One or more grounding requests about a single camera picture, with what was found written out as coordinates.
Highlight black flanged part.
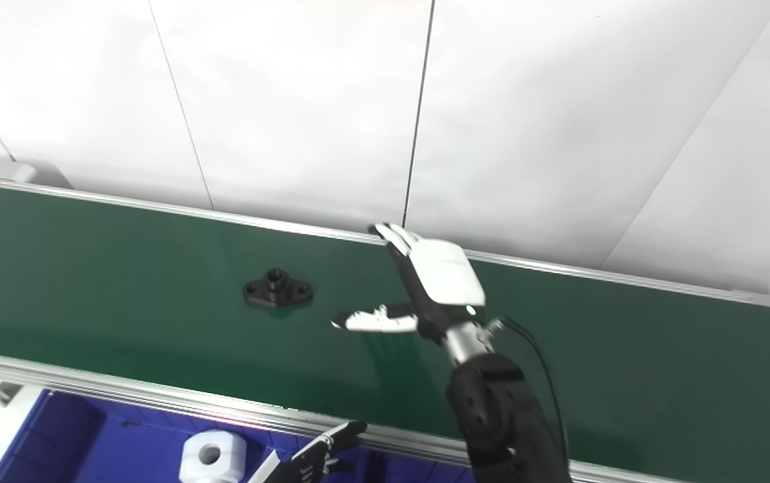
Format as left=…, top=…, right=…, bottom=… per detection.
left=242, top=268, right=315, bottom=310

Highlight green conveyor belt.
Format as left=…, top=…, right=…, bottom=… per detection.
left=0, top=181, right=770, bottom=483
left=0, top=173, right=770, bottom=483

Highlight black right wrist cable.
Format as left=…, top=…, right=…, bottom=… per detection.
left=486, top=316, right=571, bottom=474

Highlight white block part with hole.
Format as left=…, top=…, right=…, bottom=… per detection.
left=178, top=431, right=248, bottom=483

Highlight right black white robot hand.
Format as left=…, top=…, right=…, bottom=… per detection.
left=331, top=223, right=487, bottom=346

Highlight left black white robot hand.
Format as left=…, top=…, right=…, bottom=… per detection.
left=247, top=421, right=368, bottom=483

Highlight blue plastic bin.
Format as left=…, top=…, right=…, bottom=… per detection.
left=0, top=388, right=386, bottom=483

